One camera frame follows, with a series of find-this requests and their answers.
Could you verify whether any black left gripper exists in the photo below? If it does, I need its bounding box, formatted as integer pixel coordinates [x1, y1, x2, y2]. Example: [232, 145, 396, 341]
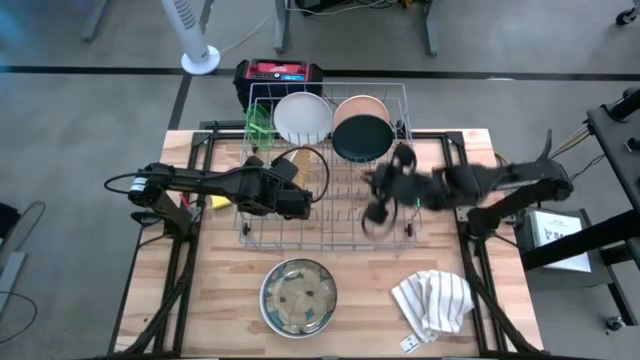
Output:
[234, 155, 314, 221]

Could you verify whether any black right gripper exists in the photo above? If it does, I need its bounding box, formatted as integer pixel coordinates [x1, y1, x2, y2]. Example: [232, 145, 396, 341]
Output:
[360, 143, 452, 225]

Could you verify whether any dark teal plate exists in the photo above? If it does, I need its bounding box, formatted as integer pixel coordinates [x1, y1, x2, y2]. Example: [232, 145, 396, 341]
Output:
[331, 113, 395, 164]

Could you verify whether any green translucent cup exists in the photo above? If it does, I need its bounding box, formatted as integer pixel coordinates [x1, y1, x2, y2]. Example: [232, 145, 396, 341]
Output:
[246, 102, 275, 151]

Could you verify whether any pink plate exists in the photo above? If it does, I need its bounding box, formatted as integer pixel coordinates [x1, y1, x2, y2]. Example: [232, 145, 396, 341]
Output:
[333, 94, 391, 126]

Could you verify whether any light grey plate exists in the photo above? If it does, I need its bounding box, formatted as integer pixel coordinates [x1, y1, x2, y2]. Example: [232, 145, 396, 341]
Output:
[272, 91, 334, 147]

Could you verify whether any white deep plate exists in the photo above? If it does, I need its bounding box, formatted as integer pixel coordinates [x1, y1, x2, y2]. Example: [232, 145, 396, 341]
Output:
[258, 256, 339, 341]

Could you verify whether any black table clamp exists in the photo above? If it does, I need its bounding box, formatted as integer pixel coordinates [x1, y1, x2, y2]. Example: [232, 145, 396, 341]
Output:
[130, 210, 164, 227]

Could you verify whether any striped white dish towel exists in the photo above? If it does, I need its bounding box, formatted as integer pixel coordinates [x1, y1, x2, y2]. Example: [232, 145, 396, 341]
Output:
[390, 269, 475, 344]

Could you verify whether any white tower fan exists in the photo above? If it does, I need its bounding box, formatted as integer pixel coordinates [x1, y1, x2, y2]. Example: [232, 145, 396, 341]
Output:
[159, 0, 222, 76]

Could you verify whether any grey desk leg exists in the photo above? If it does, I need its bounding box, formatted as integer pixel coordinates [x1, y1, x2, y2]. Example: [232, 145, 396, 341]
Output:
[273, 0, 292, 55]
[424, 0, 444, 57]
[82, 0, 109, 44]
[198, 0, 216, 34]

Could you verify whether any small white tag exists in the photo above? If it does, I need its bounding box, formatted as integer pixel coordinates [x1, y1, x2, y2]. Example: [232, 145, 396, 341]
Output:
[399, 334, 421, 355]

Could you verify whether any white printed box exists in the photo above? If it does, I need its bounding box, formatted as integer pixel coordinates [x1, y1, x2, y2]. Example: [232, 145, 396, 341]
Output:
[529, 209, 592, 274]

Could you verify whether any black equipment cart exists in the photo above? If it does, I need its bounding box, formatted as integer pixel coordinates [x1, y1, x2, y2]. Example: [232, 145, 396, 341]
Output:
[519, 87, 640, 326]

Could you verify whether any grey chair base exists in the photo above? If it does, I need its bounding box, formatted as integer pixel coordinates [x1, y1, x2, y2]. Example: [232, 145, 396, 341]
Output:
[0, 199, 46, 321]

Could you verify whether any grey wire dish rack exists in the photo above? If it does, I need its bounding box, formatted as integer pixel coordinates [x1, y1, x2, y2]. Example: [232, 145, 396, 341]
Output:
[237, 80, 425, 250]

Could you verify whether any black aluminium table frame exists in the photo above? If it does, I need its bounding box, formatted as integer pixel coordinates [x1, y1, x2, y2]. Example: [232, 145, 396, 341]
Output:
[107, 119, 546, 359]

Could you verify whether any yellow cable bundle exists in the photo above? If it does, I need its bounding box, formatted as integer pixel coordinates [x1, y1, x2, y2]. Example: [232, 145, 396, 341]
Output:
[494, 124, 591, 171]

